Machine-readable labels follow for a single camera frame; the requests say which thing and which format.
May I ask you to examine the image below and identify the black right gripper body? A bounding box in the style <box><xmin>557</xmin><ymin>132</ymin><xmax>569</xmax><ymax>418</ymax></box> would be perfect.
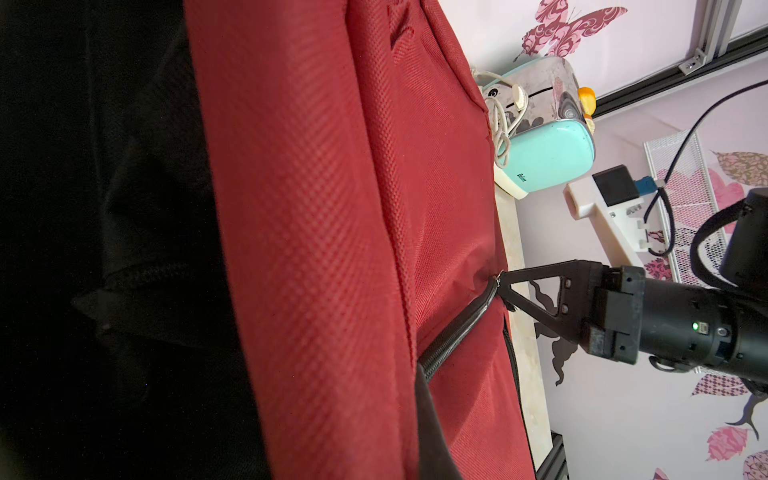
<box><xmin>580</xmin><ymin>267</ymin><xmax>767</xmax><ymax>384</ymax></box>

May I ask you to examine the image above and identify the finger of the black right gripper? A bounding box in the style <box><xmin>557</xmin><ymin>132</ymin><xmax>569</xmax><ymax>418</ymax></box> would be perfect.
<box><xmin>497</xmin><ymin>260</ymin><xmax>603</xmax><ymax>318</ymax></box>
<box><xmin>497</xmin><ymin>287</ymin><xmax>582</xmax><ymax>345</ymax></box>

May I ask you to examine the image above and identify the red backpack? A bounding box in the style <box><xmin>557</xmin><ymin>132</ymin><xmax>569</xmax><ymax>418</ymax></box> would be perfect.
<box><xmin>185</xmin><ymin>1</ymin><xmax>507</xmax><ymax>479</ymax></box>

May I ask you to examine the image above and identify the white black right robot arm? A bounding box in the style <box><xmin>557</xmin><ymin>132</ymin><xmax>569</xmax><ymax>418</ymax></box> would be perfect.
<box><xmin>496</xmin><ymin>187</ymin><xmax>767</xmax><ymax>395</ymax></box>

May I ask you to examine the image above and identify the mint green toaster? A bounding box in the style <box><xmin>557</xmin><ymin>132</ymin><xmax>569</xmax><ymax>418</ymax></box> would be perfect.
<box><xmin>473</xmin><ymin>56</ymin><xmax>597</xmax><ymax>199</ymax></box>

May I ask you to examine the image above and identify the white toaster power cord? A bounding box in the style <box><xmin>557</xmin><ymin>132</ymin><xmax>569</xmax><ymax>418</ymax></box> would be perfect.
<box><xmin>473</xmin><ymin>68</ymin><xmax>529</xmax><ymax>169</ymax></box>

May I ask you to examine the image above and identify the aluminium rail back wall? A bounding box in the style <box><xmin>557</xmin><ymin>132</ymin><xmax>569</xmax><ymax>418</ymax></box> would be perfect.
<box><xmin>678</xmin><ymin>0</ymin><xmax>742</xmax><ymax>76</ymax></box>

